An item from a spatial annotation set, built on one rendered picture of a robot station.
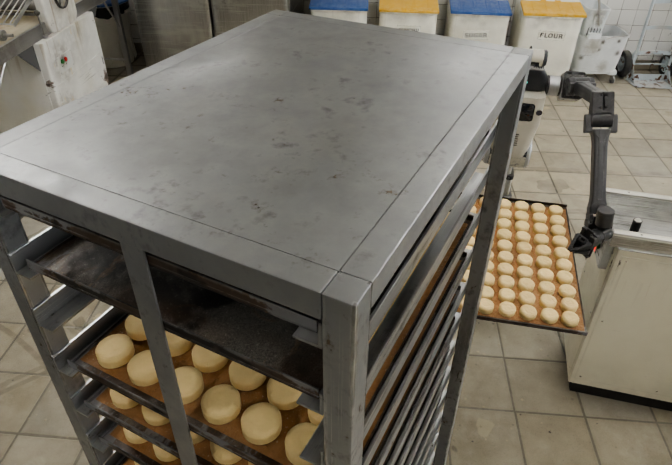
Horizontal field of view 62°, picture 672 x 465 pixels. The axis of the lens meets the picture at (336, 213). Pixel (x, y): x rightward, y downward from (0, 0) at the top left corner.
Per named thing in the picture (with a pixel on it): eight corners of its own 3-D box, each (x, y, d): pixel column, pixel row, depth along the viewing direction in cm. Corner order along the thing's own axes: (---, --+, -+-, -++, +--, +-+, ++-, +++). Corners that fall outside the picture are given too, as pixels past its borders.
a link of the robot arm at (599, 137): (614, 115, 206) (582, 115, 208) (619, 112, 200) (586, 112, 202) (609, 231, 207) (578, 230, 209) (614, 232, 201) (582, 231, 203)
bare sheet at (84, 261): (289, 92, 111) (288, 85, 110) (488, 136, 96) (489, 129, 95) (28, 268, 67) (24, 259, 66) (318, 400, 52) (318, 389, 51)
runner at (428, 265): (474, 173, 104) (477, 159, 102) (489, 176, 103) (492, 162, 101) (299, 457, 57) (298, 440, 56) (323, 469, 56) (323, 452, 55)
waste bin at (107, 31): (148, 54, 612) (136, -9, 574) (129, 71, 569) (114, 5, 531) (100, 52, 616) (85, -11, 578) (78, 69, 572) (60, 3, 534)
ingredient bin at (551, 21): (509, 89, 535) (525, 7, 491) (502, 66, 587) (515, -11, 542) (567, 92, 529) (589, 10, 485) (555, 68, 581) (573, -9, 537)
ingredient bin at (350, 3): (310, 83, 546) (308, 2, 502) (315, 60, 598) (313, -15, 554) (365, 84, 545) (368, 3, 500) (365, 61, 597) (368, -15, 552)
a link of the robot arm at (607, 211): (608, 225, 207) (583, 224, 208) (614, 198, 201) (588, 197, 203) (616, 242, 196) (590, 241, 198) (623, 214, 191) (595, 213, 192)
